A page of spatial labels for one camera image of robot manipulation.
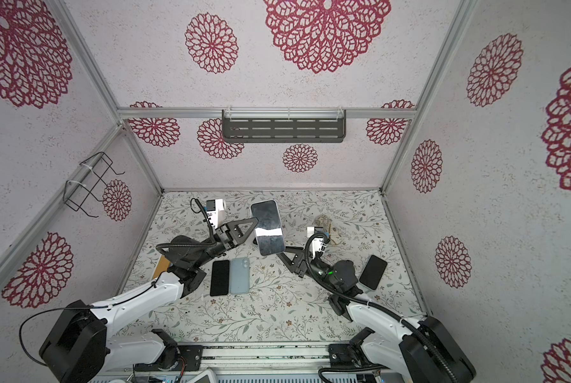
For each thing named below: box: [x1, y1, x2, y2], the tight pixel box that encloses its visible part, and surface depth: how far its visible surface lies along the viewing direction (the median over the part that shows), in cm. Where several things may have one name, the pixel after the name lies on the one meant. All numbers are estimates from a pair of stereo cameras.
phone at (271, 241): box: [255, 227, 285, 256], surface depth 65 cm
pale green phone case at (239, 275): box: [229, 256, 250, 295], surface depth 94 cm
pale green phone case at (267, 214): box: [249, 199, 283, 230], surface depth 65 cm
